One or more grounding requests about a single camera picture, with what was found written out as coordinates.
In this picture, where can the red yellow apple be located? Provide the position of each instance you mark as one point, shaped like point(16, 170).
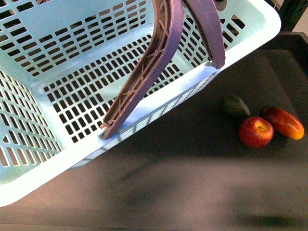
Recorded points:
point(255, 132)

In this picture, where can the near black display tray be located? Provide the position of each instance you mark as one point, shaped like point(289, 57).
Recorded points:
point(188, 171)

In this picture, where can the purple brown basket handle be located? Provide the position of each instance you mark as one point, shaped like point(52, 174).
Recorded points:
point(168, 24)

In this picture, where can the black perforated shelf post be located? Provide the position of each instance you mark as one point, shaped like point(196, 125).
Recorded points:
point(293, 15)

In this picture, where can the green avocado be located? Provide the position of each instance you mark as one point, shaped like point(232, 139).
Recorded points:
point(234, 106)

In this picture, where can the light blue plastic basket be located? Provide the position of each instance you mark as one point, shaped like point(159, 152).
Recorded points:
point(62, 64)

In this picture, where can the red yellow mango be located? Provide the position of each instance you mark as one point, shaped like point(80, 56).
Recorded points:
point(283, 122)

